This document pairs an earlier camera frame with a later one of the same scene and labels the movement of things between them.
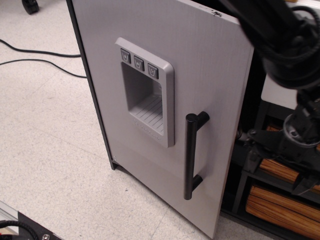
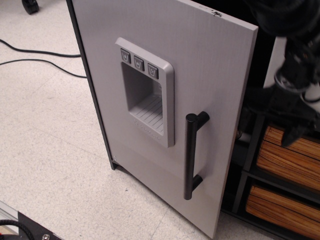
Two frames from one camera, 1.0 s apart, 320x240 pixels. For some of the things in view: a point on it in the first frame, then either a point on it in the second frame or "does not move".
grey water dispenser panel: x=147 y=92 does not move
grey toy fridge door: x=172 y=80 does not move
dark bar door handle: x=193 y=122 does not move
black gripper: x=276 y=144 -> x=287 y=109
